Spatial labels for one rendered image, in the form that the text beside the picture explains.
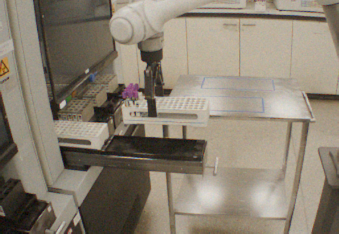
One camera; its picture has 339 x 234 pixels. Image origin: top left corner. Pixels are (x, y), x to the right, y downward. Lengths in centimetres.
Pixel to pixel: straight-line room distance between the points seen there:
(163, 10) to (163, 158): 47
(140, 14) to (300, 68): 270
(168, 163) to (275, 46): 243
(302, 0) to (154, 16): 252
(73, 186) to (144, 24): 58
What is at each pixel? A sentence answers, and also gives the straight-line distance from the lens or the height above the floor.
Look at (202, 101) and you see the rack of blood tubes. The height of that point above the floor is 92.
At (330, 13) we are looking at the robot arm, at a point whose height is 129.
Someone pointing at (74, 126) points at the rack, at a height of 86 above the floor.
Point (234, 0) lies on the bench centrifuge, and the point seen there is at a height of 99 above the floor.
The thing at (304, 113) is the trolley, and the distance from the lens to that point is 143.
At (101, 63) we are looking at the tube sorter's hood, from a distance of 150.
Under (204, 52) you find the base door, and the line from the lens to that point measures 342.
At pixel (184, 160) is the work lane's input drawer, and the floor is 80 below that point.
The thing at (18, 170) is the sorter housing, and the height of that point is 90.
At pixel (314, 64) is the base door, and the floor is 39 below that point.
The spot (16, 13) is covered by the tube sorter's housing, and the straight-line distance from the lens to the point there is 101.
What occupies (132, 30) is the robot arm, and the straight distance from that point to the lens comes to 92.
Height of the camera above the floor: 143
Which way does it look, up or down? 25 degrees down
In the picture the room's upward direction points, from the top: 3 degrees counter-clockwise
